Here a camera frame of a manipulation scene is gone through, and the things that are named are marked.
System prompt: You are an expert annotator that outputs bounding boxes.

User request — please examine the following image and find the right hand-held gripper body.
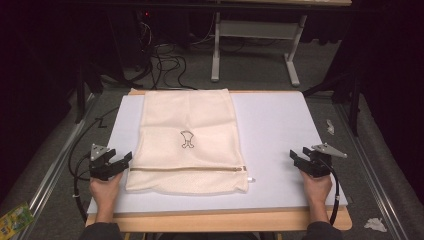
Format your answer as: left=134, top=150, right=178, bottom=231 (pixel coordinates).
left=299, top=142, right=348, bottom=179

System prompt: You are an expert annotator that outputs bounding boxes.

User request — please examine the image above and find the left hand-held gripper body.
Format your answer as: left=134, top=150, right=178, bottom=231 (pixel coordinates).
left=88, top=143, right=123, bottom=182

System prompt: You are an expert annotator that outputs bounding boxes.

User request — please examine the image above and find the cream mesh laundry bag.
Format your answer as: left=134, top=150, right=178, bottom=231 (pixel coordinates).
left=124, top=87, right=256, bottom=195

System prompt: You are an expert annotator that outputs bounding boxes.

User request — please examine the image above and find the person's left hand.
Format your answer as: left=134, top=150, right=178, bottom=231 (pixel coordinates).
left=88, top=171, right=125, bottom=210

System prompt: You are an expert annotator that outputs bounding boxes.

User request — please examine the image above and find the person's right hand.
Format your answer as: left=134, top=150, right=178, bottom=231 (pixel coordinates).
left=299, top=169, right=334, bottom=208

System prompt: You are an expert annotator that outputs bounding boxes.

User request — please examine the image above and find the white table mat board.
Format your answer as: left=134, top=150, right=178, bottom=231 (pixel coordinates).
left=86, top=91, right=349, bottom=215

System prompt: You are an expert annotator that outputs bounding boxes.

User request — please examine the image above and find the black stand leg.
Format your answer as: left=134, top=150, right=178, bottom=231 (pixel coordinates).
left=73, top=61, right=105, bottom=125
left=301, top=70, right=364, bottom=138

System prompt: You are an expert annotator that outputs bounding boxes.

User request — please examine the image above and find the large crumpled white paper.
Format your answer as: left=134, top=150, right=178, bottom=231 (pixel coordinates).
left=363, top=217, right=389, bottom=234

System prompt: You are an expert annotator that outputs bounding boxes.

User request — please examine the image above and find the green printed packet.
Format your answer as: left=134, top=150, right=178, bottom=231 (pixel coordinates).
left=0, top=201, right=36, bottom=240

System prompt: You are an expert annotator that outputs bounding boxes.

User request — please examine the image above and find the wooden table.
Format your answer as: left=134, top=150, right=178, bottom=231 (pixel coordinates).
left=84, top=87, right=354, bottom=233

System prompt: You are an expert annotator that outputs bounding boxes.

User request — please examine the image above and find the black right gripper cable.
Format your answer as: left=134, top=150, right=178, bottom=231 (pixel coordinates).
left=318, top=158, right=341, bottom=226

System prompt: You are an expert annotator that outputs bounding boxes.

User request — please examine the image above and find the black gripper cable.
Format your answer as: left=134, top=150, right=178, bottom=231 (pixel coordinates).
left=72, top=153, right=93, bottom=224
left=318, top=158, right=341, bottom=226

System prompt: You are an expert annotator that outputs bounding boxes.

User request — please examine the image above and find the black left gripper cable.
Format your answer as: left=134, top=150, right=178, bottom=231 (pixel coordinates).
left=72, top=153, right=93, bottom=224

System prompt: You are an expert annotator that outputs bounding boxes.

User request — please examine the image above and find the black looped floor cable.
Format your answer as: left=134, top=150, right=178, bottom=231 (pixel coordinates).
left=67, top=105, right=120, bottom=183

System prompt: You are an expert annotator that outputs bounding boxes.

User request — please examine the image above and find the metal floor rail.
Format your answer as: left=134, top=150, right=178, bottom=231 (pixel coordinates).
left=11, top=93, right=98, bottom=240
left=333, top=102, right=403, bottom=240

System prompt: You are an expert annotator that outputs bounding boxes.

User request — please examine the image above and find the bundle of black floor cables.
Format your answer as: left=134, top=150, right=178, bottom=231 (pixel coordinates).
left=132, top=9, right=198, bottom=91

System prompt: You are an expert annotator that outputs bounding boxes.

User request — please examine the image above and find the white metal desk frame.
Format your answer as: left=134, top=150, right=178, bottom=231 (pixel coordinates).
left=210, top=10, right=308, bottom=88

